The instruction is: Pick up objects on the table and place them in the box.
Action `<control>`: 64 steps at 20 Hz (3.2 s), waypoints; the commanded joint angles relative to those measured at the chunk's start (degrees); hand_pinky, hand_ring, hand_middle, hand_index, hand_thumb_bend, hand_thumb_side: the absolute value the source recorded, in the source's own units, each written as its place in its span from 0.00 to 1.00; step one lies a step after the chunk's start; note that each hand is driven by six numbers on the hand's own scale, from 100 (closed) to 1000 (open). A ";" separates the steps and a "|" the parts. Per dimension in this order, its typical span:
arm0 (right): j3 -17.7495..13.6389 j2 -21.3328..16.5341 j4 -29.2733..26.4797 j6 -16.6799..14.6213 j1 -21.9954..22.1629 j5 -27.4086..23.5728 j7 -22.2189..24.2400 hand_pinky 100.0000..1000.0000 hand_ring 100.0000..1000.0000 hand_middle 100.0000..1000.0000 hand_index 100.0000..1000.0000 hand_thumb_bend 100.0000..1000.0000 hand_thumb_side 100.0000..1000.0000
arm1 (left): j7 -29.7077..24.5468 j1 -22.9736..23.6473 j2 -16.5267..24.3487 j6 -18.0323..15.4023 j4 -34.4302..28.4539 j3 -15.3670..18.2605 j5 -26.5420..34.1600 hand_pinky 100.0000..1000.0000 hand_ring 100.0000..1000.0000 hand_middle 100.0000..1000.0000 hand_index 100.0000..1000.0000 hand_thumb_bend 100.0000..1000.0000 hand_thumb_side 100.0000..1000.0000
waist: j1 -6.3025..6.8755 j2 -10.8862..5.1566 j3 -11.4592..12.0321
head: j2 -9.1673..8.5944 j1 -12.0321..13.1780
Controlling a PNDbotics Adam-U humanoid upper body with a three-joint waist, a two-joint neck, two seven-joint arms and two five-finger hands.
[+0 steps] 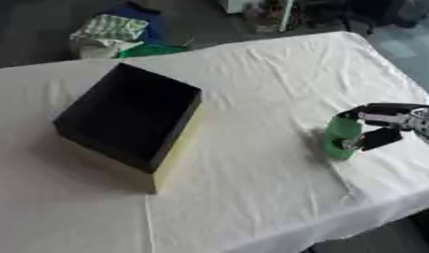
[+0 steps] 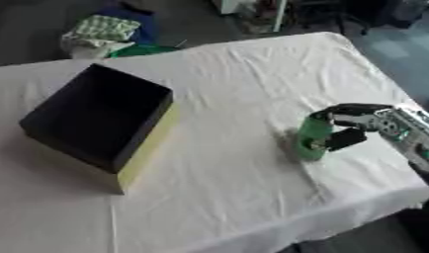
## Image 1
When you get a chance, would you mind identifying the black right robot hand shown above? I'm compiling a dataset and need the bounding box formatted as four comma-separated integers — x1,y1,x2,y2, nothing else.
335,102,429,152

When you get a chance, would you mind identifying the open cardboard box black inside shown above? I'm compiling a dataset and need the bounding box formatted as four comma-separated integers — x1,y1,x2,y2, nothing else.
51,61,205,195

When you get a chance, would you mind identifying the black chair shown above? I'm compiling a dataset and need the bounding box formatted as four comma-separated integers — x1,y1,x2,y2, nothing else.
302,0,398,36

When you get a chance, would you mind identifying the green plastic bag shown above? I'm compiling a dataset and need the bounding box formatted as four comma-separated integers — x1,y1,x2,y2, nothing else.
116,42,189,59

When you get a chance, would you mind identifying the blue fabric bag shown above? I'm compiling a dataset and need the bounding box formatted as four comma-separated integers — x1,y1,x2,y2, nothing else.
102,2,168,44

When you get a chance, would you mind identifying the green white striped bag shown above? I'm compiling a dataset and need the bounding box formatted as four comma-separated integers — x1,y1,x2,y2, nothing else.
69,13,151,59

